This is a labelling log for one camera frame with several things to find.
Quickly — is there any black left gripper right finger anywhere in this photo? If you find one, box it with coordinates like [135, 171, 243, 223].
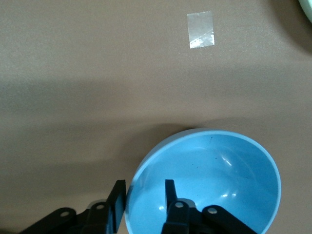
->
[162, 179, 259, 234]

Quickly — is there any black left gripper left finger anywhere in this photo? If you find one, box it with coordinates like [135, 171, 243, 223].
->
[21, 179, 127, 234]

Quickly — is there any blue bowl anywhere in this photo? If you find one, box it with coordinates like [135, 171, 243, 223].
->
[124, 128, 283, 234]

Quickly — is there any small tape piece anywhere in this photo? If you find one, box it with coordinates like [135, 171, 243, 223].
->
[187, 11, 215, 49]

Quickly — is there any pale green plate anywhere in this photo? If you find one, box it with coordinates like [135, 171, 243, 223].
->
[297, 0, 312, 25]

